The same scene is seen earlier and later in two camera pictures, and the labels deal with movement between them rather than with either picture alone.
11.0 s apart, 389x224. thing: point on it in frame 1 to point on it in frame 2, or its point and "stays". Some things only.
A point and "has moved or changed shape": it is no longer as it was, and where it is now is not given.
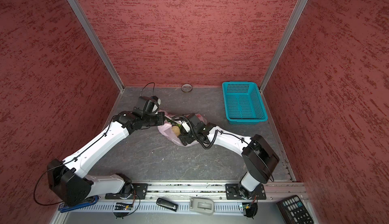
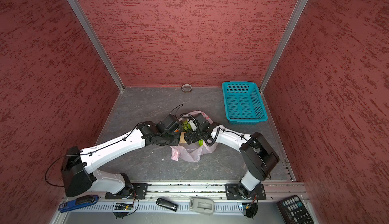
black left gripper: (161, 118) to (176, 141)
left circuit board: (120, 206) stays
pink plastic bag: (165, 129) has moved or changed shape
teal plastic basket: (243, 103) stays
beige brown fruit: (176, 130) has moved or changed shape
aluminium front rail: (170, 190) stays
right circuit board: (250, 209) stays
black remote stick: (167, 204) stays
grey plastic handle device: (202, 205) stays
